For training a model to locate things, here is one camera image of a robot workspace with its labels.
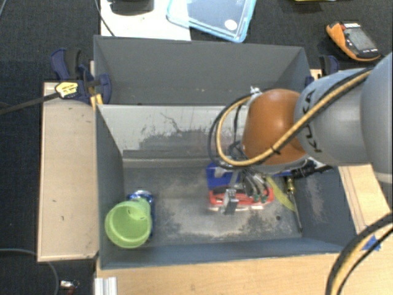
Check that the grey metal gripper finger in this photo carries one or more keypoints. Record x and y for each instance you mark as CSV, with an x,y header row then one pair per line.
x,y
227,202
235,205

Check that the blue box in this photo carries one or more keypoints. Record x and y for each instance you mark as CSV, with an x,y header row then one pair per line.
x,y
216,178

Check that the yellow flat strip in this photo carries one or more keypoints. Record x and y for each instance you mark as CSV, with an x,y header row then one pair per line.
x,y
281,195

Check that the blue drink can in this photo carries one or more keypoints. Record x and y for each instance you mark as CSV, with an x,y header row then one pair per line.
x,y
144,196

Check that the green plastic cup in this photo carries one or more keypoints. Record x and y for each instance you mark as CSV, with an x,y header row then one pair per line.
x,y
127,224

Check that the grey metal bin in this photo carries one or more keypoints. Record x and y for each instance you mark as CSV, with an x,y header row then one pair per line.
x,y
190,78

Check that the pale wood board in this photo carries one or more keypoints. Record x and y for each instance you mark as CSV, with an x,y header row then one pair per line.
x,y
67,177

